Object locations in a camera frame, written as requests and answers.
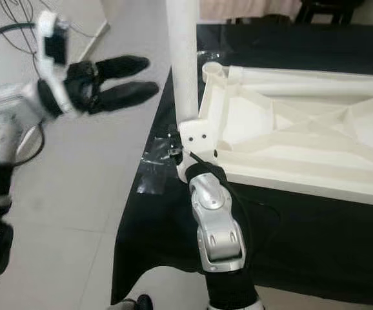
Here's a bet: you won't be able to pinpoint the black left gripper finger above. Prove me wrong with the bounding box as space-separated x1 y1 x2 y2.
97 81 160 116
93 56 152 81

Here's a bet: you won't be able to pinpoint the white plastic table top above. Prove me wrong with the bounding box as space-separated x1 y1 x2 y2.
177 61 373 207

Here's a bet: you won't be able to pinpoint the dark left robot foot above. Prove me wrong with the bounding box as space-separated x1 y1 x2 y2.
112 294 155 310

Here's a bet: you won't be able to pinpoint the black table cloth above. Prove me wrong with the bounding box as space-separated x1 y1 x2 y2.
111 25 373 307

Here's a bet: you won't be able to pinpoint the black stool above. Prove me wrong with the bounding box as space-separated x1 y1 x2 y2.
296 0 365 25

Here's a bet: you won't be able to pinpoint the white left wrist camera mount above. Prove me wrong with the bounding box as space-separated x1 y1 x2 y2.
37 11 72 116

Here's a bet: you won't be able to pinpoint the thin black floor cable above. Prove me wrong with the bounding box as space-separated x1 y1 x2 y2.
0 0 103 60

